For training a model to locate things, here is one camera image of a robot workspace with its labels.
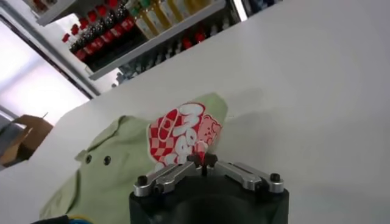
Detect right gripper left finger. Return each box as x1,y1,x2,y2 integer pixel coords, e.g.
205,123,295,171
133,153,205,198

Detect light green polo shirt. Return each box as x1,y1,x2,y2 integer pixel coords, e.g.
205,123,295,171
38,93,229,224

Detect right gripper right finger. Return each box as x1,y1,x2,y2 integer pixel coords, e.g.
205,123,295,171
203,153,285,195

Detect yellow juice bottle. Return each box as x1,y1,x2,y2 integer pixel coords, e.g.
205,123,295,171
129,5,156,40
155,0,180,28
167,0,191,22
140,0,168,34

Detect brown cardboard box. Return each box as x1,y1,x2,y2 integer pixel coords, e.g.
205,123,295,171
0,114,54,168

